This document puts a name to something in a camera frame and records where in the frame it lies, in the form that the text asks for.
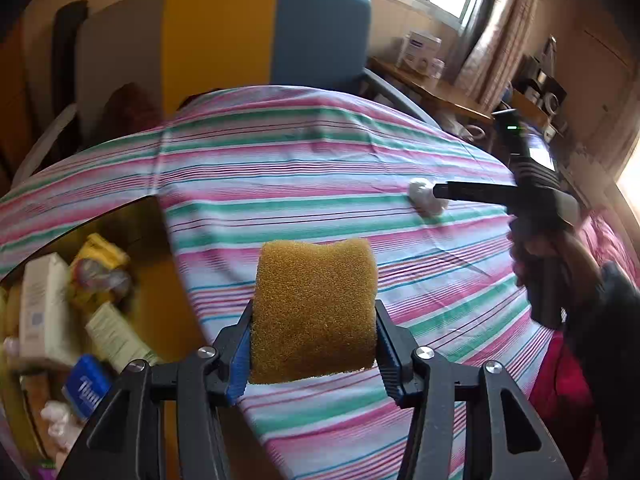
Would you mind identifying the pale green small box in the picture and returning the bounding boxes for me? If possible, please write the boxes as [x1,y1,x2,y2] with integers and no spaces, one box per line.
[85,302,161,376]

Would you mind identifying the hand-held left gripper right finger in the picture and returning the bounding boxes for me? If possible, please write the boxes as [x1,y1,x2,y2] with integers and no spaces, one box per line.
[372,300,573,480]

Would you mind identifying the patterned curtain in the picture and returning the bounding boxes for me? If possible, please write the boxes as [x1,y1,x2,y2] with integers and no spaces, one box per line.
[457,0,543,111]

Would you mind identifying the yellow packet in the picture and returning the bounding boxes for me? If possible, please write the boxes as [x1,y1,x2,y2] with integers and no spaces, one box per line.
[67,234,132,306]

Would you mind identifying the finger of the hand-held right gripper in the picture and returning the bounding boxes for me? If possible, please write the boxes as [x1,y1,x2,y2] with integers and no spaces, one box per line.
[433,181,517,207]

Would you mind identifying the person's right hand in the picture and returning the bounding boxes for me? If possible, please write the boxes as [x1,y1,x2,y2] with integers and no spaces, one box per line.
[507,221,557,288]

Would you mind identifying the coarse golden sponge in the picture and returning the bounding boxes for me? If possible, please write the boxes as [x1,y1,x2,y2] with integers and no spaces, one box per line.
[249,238,378,386]

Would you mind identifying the tall white carton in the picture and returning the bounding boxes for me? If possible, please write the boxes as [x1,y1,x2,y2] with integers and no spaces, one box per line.
[19,252,83,368]

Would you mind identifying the pink cloth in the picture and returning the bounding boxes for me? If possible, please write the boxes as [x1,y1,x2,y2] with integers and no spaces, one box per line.
[527,205,640,480]

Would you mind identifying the wooden side desk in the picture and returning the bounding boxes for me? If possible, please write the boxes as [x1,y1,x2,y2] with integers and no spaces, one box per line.
[367,55,493,123]

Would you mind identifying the white soft wad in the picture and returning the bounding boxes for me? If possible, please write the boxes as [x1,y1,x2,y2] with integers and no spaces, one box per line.
[407,179,451,217]

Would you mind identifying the white blue-label box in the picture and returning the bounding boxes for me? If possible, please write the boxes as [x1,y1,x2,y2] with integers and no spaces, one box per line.
[396,30,443,73]

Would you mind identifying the dark red cloth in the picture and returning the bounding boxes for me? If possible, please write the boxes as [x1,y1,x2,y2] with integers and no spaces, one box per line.
[102,82,161,136]

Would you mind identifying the wooden wardrobe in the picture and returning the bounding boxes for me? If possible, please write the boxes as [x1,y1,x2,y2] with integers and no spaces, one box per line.
[0,15,38,186]

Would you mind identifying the gold metal tin box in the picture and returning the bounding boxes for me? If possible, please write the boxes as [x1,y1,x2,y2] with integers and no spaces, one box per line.
[0,195,206,480]

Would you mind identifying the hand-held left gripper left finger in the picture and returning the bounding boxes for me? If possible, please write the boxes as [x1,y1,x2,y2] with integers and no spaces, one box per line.
[57,300,256,480]

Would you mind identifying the striped tablecloth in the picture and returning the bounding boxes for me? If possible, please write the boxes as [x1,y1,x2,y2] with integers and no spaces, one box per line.
[0,85,571,480]

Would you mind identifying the black rolled mat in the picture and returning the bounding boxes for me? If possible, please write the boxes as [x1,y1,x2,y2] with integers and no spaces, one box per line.
[50,0,90,126]

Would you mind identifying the black speaker set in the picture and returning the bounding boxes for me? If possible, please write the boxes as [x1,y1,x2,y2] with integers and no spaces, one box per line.
[510,35,568,128]

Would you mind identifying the blue packet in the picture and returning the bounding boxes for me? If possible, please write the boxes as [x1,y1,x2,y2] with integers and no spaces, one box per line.
[62,355,111,421]

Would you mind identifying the person's right forearm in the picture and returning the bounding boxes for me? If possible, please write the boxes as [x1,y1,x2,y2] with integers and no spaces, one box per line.
[560,230,640,441]

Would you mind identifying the grey yellow blue chair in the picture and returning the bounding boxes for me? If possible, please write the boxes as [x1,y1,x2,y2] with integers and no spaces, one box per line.
[10,0,441,181]

